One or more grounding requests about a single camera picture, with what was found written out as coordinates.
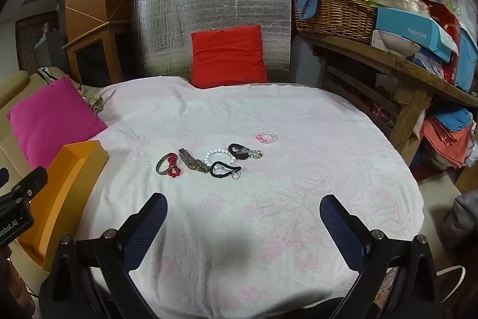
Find small red cushion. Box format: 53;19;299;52
190;25;269;90

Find wooden side table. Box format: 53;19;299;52
297;29;478;166

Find pink cushion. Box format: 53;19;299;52
7;75;109;170

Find folded blue cloth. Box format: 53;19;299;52
429;108;473;133

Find white bowl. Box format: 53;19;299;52
373;29;422;58

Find folded orange cloths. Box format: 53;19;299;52
420;115;475;170

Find beige sofa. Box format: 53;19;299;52
0;67;94;305

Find black hair tie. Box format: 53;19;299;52
209;161;243;180

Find metal wristwatch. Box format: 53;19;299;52
178;148;210;174

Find grey cloth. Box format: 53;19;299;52
442;192;478;252

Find wicker basket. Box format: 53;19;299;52
291;0;378;45

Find red bead bracelet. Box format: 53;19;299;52
167;153;182;178

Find dark oval bangle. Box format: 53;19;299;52
228;143;250;161

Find light blue cardboard box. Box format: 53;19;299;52
375;7;459;63

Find patterned cloth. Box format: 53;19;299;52
37;68;116;114

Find orange cardboard box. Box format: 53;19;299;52
17;140;110;272

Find white bead bracelet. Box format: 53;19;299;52
204;148;229;167

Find silver bangle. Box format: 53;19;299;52
156;153;176;175

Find blue plastic bin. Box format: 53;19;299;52
454;28;478;91

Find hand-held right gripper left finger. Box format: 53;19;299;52
39;193;168;319

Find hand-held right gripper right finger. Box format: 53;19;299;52
319;194;443;319

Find silver grey armchair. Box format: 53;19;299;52
131;0;292;86

